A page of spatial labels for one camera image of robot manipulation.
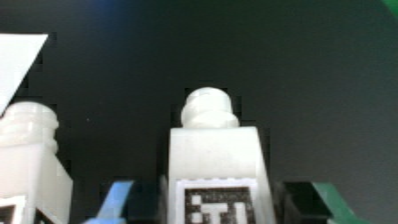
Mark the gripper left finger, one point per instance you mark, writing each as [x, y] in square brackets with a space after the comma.
[108, 215]

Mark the white marker sheet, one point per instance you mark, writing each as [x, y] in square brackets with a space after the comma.
[19, 47]

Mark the white leg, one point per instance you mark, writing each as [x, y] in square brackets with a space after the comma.
[218, 189]
[35, 184]

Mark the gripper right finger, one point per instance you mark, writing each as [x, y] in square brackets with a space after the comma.
[314, 206]

